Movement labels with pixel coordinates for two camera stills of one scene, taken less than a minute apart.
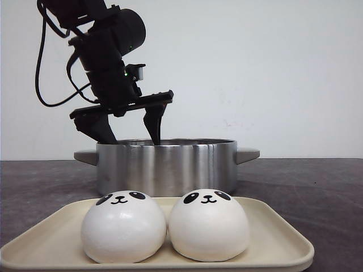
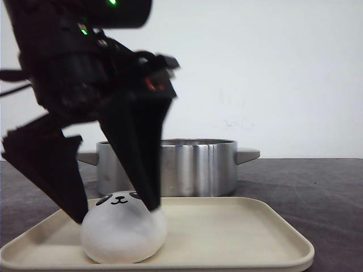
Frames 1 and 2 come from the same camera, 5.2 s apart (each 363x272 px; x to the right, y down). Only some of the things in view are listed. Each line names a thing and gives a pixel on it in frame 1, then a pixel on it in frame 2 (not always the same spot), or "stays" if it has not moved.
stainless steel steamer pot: (170, 169) stays
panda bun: (123, 226) stays
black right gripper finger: (95, 122) to (39, 152)
